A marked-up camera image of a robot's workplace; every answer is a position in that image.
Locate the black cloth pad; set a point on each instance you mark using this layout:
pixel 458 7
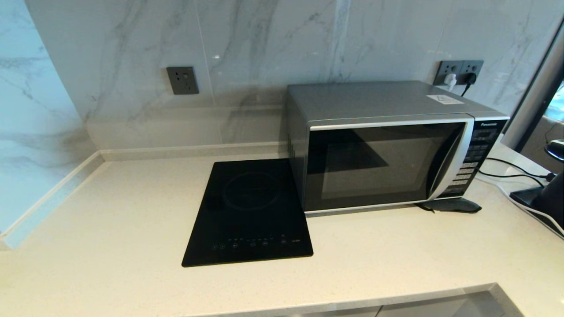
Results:
pixel 451 205

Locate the black flat appliance base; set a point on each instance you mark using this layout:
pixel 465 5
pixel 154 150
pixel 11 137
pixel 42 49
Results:
pixel 526 196

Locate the black rounded appliance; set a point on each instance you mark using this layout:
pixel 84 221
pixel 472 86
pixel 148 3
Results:
pixel 553 198

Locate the black glass microwave door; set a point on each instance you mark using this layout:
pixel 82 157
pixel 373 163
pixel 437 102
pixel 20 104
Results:
pixel 374 167

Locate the white plug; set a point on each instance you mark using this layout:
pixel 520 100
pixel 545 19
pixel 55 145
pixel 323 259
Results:
pixel 450 80

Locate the grey single wall socket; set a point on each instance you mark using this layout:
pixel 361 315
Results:
pixel 182 80

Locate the black induction cooktop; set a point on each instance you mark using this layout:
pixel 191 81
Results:
pixel 251 211

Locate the black plug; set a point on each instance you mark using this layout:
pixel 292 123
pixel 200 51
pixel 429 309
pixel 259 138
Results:
pixel 470 79

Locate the grey double wall socket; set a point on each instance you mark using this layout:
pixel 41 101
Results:
pixel 458 67

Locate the black round background object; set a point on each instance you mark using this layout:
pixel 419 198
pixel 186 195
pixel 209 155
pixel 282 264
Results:
pixel 555 149

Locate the dark window frame post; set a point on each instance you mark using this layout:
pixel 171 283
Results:
pixel 535 88

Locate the white paper label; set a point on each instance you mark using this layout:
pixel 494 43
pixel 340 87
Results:
pixel 445 99

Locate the silver microwave oven body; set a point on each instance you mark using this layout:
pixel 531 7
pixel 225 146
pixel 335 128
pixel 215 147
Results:
pixel 374 100

